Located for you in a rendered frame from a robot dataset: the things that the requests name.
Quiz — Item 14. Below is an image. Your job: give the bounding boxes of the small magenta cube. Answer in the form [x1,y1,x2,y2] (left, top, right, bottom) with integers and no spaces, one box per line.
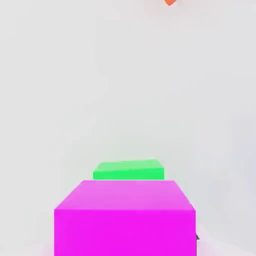
[53,179,197,256]

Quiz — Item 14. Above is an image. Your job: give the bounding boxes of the small green cube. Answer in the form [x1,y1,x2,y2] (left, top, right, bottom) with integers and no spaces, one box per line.
[92,158,165,181]

